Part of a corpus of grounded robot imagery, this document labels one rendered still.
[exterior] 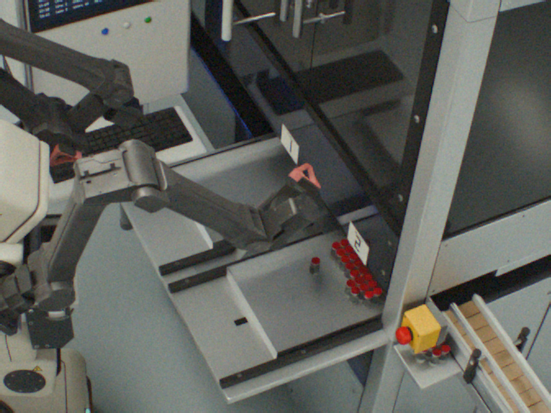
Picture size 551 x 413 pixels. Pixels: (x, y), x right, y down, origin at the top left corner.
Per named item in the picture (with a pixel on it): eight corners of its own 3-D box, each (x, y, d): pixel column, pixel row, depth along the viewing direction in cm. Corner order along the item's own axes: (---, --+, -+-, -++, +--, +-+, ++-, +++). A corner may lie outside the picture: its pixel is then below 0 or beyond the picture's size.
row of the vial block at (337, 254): (336, 252, 260) (338, 240, 257) (372, 307, 250) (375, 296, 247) (328, 255, 260) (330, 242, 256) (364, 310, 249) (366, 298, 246)
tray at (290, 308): (353, 232, 265) (355, 223, 263) (407, 310, 250) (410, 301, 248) (226, 276, 254) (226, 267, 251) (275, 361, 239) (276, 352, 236)
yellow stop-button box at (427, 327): (426, 319, 239) (432, 300, 234) (443, 343, 235) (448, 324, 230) (397, 331, 237) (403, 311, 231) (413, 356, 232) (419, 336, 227)
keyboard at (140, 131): (173, 109, 301) (173, 102, 299) (193, 141, 293) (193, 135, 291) (38, 150, 288) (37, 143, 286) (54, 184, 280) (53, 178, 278)
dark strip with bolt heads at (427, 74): (379, 274, 242) (436, -12, 182) (389, 289, 239) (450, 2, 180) (374, 276, 241) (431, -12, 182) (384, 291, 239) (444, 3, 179)
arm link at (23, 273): (9, 273, 205) (14, 297, 203) (46, 251, 202) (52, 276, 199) (38, 282, 213) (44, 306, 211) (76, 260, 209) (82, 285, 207)
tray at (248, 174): (291, 141, 285) (292, 131, 282) (338, 209, 270) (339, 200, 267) (170, 178, 274) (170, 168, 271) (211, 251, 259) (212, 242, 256)
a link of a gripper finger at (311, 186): (328, 168, 227) (319, 195, 220) (308, 188, 231) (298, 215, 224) (302, 149, 226) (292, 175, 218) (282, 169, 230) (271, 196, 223)
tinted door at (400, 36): (310, 95, 248) (334, -122, 204) (407, 227, 223) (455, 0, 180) (307, 95, 248) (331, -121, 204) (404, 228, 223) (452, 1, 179)
